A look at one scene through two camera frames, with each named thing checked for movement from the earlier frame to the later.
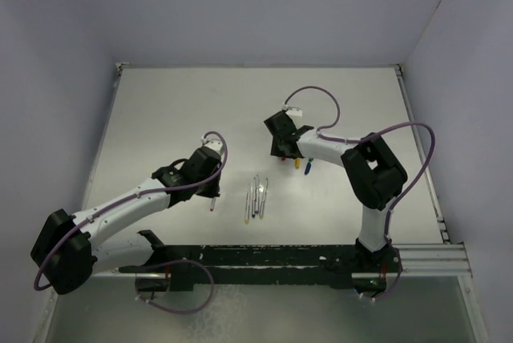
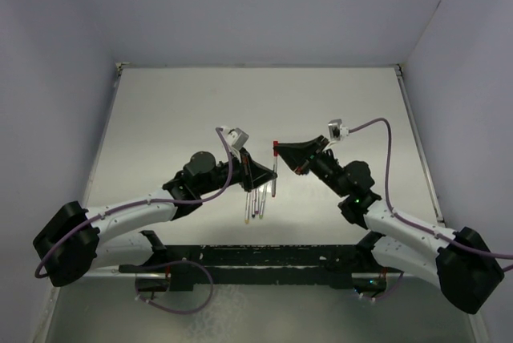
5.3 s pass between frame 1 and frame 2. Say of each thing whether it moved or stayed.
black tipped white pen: stayed
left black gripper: moved
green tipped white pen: stayed
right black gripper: moved
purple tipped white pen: stayed
